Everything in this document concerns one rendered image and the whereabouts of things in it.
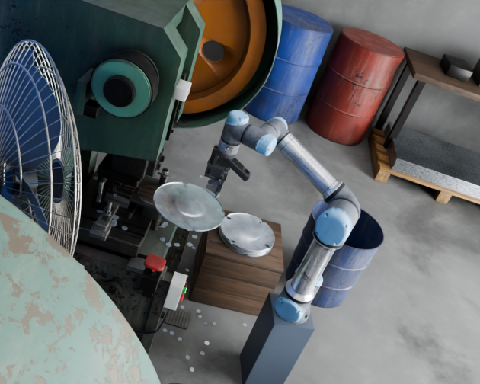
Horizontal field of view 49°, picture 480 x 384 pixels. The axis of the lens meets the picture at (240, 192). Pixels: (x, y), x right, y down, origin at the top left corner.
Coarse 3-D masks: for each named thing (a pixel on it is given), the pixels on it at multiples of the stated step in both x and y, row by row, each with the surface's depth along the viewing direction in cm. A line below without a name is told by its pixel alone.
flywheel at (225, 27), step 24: (216, 0) 201; (240, 0) 200; (264, 0) 200; (216, 24) 206; (240, 24) 204; (264, 24) 200; (240, 48) 209; (216, 72) 216; (240, 72) 211; (192, 96) 221; (216, 96) 218
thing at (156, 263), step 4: (148, 256) 183; (152, 256) 184; (156, 256) 184; (148, 260) 182; (152, 260) 182; (156, 260) 183; (160, 260) 183; (164, 260) 184; (144, 264) 181; (148, 264) 180; (152, 264) 181; (156, 264) 181; (160, 264) 182; (164, 264) 182; (152, 268) 180; (156, 268) 180; (160, 268) 180
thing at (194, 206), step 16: (160, 192) 210; (176, 192) 213; (192, 192) 217; (208, 192) 220; (160, 208) 202; (176, 208) 205; (192, 208) 207; (208, 208) 212; (176, 224) 197; (192, 224) 201; (208, 224) 204
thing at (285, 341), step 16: (272, 304) 227; (256, 320) 242; (272, 320) 222; (256, 336) 238; (272, 336) 223; (288, 336) 224; (304, 336) 224; (256, 352) 234; (272, 352) 229; (288, 352) 230; (256, 368) 235; (272, 368) 236; (288, 368) 237
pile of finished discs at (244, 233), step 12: (228, 216) 278; (240, 216) 281; (252, 216) 284; (228, 228) 270; (240, 228) 272; (252, 228) 275; (264, 228) 279; (228, 240) 263; (240, 240) 265; (252, 240) 268; (264, 240) 271; (240, 252) 263; (252, 252) 263; (264, 252) 266
